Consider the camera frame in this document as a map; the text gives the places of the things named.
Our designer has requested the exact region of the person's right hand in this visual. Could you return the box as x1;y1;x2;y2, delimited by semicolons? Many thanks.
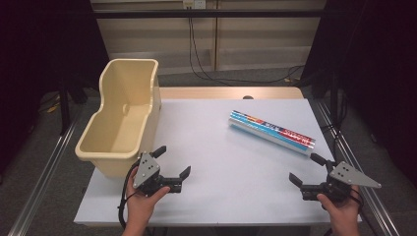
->
316;185;362;228

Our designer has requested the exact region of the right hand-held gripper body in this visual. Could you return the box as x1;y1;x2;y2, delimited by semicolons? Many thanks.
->
300;160;383;204

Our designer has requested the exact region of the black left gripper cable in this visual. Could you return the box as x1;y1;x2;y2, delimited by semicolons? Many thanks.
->
117;162;140;231

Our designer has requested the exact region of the cream plastic bin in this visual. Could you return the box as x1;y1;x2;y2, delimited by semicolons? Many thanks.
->
74;58;162;180

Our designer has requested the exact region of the white wall socket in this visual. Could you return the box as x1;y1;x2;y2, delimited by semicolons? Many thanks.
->
182;0;207;10

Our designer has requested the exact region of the metal floor rail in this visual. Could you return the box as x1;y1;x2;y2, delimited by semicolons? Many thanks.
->
314;98;400;236
7;109;84;236

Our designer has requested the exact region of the black horizontal frame bar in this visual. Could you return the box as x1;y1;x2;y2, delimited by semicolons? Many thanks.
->
92;9;327;20

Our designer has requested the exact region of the white table mat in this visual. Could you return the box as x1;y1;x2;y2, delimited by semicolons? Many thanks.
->
73;97;362;228

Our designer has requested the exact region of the black metal stand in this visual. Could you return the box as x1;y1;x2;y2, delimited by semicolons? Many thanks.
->
328;72;341;128
57;78;72;137

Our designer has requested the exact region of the black wall cable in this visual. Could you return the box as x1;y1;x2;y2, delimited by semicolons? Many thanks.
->
191;18;306;85
188;8;214;82

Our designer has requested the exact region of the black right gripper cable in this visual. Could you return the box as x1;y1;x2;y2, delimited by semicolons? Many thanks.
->
347;187;366;211

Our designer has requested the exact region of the person's left hand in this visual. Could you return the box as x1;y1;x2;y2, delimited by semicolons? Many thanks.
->
125;166;171;228

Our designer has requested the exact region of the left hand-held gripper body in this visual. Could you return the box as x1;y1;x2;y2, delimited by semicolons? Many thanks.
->
132;150;183;198

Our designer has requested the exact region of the colourful foil-wrapped roll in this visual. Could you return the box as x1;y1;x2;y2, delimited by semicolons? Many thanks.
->
227;109;317;158

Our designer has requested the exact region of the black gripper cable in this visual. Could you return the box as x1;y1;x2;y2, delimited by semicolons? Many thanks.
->
117;162;140;231
347;187;366;211

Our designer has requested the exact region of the dark curtain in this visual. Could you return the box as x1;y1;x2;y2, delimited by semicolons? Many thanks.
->
300;0;417;180
0;0;110;176

